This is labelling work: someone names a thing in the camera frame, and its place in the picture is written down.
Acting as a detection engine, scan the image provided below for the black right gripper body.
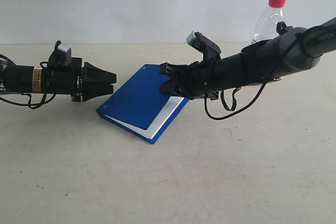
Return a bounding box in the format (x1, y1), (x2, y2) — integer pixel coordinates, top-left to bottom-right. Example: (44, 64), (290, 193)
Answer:
(168, 61), (219, 100)

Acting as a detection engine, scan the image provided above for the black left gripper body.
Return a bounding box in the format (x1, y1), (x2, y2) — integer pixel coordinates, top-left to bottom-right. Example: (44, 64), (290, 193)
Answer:
(41, 57), (82, 102)

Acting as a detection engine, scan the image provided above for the blue binder folder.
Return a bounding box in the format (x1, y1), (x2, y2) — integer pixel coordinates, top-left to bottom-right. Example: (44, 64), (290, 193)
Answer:
(97, 64), (189, 144)

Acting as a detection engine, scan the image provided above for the clear plastic water bottle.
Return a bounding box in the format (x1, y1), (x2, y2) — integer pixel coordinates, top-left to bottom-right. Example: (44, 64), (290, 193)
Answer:
(251, 0), (286, 44)

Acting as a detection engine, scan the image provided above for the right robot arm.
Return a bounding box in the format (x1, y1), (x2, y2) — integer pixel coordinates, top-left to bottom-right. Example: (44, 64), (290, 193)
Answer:
(159, 18), (335, 100)

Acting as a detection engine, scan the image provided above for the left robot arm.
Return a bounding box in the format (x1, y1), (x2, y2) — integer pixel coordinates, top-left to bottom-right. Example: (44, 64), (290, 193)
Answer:
(2, 57), (117, 102)

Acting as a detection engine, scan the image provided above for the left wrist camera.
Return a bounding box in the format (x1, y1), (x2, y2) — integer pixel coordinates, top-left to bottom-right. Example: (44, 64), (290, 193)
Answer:
(47, 40), (71, 68)

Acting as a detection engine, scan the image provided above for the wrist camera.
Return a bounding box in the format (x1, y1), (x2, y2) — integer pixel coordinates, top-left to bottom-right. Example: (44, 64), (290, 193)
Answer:
(47, 40), (71, 68)
(186, 31), (222, 60)

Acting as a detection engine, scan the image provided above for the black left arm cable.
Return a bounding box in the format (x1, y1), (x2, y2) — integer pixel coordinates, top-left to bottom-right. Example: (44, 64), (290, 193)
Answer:
(0, 53), (57, 110)

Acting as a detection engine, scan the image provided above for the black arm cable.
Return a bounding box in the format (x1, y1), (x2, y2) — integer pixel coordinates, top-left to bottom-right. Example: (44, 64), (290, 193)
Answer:
(0, 53), (57, 110)
(204, 82), (267, 121)

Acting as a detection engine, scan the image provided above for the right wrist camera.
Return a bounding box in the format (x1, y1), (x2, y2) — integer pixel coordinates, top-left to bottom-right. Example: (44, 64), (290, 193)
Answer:
(186, 31), (222, 60)

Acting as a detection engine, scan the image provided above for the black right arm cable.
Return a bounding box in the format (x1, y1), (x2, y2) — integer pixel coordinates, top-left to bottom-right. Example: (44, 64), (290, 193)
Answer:
(204, 82), (267, 121)

